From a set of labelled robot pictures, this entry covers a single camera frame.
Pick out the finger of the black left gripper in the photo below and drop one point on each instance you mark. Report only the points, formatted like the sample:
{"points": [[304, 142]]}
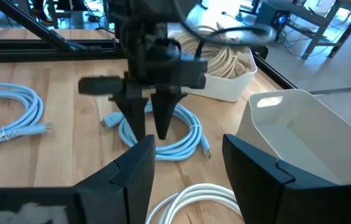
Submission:
{"points": [[164, 112], [133, 115]]}

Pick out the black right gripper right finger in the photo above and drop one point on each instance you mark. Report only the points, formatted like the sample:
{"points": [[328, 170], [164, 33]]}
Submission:
{"points": [[262, 193]]}

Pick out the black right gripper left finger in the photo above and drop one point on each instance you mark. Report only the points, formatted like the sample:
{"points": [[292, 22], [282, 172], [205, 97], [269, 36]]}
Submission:
{"points": [[129, 186]]}

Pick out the white plastic bin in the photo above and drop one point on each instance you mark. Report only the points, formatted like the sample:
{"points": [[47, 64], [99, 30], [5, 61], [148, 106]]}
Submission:
{"points": [[225, 87]]}

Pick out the grey plastic bin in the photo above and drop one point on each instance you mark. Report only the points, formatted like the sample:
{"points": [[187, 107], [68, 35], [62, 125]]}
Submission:
{"points": [[303, 137]]}

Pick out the black computer box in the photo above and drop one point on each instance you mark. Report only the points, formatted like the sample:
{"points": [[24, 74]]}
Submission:
{"points": [[273, 14]]}

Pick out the person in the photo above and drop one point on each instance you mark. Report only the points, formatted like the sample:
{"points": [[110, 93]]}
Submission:
{"points": [[43, 14]]}

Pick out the grey metal table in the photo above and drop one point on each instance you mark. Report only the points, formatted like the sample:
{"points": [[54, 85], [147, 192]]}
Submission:
{"points": [[325, 21]]}

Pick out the black aluminium table frame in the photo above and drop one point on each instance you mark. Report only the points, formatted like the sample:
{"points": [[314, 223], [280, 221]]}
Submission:
{"points": [[38, 49]]}

